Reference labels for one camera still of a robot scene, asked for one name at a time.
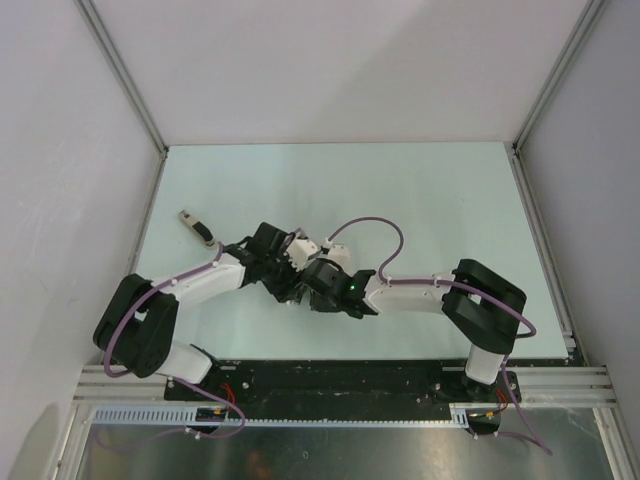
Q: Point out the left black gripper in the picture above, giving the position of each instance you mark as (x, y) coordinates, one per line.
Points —
(286, 290)

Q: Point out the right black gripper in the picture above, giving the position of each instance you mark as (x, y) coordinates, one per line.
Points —
(317, 304)

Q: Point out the beige black stapler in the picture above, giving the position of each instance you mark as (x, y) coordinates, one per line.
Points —
(199, 229)

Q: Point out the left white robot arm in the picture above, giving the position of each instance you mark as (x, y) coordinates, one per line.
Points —
(136, 331)

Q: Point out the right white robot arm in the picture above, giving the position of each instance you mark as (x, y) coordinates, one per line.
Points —
(483, 306)

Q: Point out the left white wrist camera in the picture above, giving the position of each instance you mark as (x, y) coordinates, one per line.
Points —
(300, 251)

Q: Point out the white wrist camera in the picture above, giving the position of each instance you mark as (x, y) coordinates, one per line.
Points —
(338, 254)
(300, 251)

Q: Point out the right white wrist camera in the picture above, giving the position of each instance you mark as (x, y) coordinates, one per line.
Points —
(338, 254)

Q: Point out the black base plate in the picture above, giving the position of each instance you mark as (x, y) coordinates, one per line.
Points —
(443, 381)

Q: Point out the aluminium frame rail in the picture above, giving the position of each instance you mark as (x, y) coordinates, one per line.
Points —
(565, 387)

